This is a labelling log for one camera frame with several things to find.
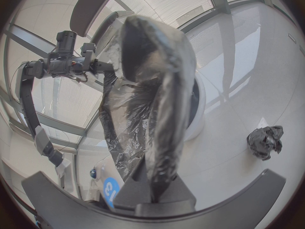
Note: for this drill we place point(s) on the white trash bin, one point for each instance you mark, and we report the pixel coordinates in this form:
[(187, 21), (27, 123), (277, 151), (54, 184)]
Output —
[(200, 108)]

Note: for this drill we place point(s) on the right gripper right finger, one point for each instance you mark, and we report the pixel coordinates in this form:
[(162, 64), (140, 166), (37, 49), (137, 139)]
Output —
[(183, 194)]

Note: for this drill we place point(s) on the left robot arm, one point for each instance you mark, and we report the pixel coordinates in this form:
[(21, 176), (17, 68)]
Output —
[(26, 96)]

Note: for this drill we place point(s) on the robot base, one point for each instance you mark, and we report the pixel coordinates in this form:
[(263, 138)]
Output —
[(108, 187)]

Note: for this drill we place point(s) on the crumpled black plastic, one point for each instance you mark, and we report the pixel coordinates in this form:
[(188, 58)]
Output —
[(263, 142)]

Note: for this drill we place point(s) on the black plastic bag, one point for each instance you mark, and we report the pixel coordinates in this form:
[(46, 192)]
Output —
[(164, 118)]

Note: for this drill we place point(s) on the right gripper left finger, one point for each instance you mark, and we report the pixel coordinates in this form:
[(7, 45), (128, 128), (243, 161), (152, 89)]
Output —
[(133, 189)]

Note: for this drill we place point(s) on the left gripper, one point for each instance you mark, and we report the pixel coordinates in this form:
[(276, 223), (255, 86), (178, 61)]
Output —
[(102, 67)]

